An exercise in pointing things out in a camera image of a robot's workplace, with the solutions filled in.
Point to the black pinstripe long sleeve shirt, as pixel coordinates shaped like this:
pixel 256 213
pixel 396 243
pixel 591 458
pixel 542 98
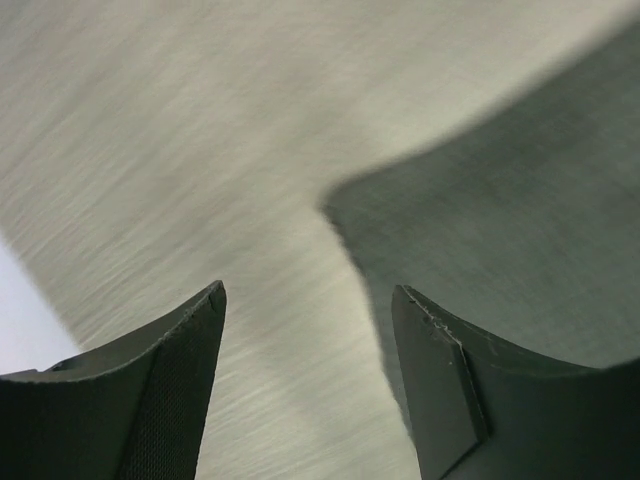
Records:
pixel 525 224

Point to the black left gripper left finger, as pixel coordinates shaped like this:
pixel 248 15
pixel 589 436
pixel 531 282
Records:
pixel 134 408

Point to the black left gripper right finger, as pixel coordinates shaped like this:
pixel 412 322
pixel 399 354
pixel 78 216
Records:
pixel 482 407

